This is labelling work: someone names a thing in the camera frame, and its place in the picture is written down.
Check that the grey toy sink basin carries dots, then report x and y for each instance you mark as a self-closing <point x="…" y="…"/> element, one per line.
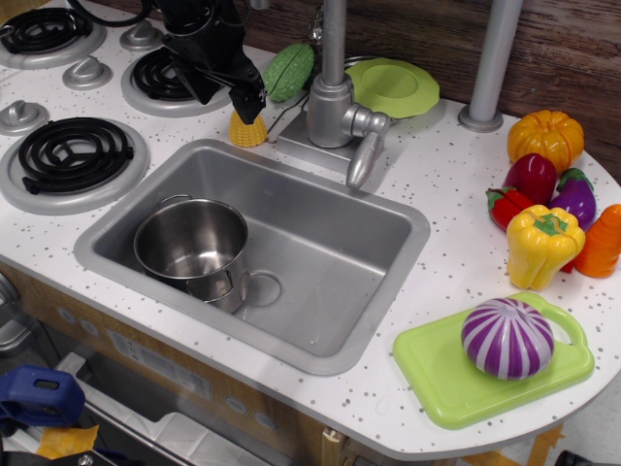
<point x="326" y="262"/>

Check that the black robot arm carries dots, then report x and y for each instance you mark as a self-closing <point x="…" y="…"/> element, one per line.
<point x="187" y="16"/>

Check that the yellow tape piece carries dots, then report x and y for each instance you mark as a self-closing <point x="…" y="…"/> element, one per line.
<point x="58" y="442"/>

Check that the grey stove knob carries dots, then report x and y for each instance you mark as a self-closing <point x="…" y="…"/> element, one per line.
<point x="89" y="73"/>
<point x="22" y="117"/>
<point x="142" y="36"/>

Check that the yellow toy corn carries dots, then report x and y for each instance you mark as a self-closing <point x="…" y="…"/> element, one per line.
<point x="247" y="135"/>

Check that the purple toy eggplant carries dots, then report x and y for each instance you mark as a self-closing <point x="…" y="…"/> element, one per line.
<point x="575" y="195"/>

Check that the dark red toy pepper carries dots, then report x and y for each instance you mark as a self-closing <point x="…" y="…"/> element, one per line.
<point x="534" y="176"/>

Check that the stainless steel pot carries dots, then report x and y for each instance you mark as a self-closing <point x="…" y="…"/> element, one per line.
<point x="196" y="246"/>

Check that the orange toy carrot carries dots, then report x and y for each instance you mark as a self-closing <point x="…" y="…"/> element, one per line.
<point x="601" y="251"/>

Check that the green toy bitter gourd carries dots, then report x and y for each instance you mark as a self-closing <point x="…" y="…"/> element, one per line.
<point x="288" y="71"/>

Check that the grey vertical pole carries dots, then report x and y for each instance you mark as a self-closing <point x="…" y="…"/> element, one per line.
<point x="482" y="114"/>

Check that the green toy plate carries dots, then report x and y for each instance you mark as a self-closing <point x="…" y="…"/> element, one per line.
<point x="393" y="87"/>

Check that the toy oven door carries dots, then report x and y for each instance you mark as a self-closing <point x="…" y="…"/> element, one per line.
<point x="167" y="425"/>

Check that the black burner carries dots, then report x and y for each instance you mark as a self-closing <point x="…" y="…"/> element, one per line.
<point x="150" y="85"/>
<point x="73" y="165"/>
<point x="48" y="38"/>

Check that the back right black burner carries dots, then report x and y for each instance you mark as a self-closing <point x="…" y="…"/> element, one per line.
<point x="150" y="85"/>

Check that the orange toy pumpkin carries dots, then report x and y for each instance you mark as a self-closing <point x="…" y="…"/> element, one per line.
<point x="554" y="135"/>

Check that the grey stove knob front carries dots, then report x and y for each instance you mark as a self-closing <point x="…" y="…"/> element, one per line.
<point x="22" y="117"/>

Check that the yellow toy bell pepper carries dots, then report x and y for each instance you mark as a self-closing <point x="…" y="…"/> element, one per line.
<point x="541" y="242"/>

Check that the grey stove knob back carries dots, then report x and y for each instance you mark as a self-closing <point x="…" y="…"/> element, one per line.
<point x="142" y="36"/>

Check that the back left black burner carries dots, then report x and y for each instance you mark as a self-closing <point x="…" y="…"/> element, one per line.
<point x="48" y="38"/>

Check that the grey stove knob middle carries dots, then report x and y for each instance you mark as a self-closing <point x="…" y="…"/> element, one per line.
<point x="89" y="73"/>

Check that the purple striped toy onion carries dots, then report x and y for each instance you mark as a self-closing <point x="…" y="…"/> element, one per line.
<point x="508" y="339"/>

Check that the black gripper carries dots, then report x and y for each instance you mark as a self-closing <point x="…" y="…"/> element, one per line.
<point x="212" y="57"/>

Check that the grey toy faucet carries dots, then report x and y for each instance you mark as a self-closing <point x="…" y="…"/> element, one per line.
<point x="334" y="131"/>

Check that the green toy cutting board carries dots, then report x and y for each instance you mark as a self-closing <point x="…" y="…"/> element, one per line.
<point x="455" y="394"/>

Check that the blue clamp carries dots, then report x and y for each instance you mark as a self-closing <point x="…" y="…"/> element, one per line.
<point x="40" y="397"/>

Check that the front left black burner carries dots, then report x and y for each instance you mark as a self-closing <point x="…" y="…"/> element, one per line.
<point x="73" y="165"/>

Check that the red toy chili pepper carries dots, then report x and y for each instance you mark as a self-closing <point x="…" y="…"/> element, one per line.
<point x="505" y="203"/>

